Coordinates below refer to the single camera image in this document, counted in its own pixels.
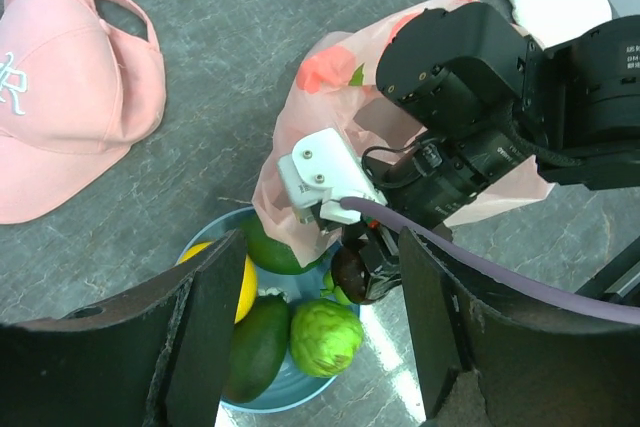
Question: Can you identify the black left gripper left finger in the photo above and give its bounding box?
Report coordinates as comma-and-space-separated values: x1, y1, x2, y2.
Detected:
1, 231, 246, 426

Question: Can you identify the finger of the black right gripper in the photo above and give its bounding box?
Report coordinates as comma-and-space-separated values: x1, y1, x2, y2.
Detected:
360, 244, 401, 302

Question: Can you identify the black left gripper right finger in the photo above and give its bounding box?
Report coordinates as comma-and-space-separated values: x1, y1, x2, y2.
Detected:
400, 229, 639, 426

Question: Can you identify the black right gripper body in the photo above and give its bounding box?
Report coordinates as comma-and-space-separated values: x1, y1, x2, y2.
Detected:
341, 220, 454, 268

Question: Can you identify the fake dark purple mangosteen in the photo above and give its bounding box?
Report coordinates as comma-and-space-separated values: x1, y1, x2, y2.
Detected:
321, 239, 372, 305

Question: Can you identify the fake green custard apple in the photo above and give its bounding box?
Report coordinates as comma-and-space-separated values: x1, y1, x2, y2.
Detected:
290, 299, 364, 378

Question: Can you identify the fake dark green avocado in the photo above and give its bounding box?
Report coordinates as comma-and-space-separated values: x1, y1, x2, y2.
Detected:
222, 295, 291, 404

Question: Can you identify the fake yellow orange fruit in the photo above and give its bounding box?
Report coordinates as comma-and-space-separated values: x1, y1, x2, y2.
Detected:
176, 241, 260, 325

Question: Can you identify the pink plastic bag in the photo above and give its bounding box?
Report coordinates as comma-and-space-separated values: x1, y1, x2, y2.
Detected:
250, 0, 556, 268

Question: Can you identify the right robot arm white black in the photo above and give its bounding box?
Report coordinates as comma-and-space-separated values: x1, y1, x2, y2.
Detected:
359, 2, 639, 229

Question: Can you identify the pink baseball cap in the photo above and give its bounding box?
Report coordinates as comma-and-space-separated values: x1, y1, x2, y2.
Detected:
1, 0, 166, 225

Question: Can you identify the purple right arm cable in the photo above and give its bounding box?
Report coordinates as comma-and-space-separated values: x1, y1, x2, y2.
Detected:
339, 195, 640, 326

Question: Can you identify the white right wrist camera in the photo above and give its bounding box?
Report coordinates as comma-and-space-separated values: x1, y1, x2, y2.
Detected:
277, 128, 387, 231

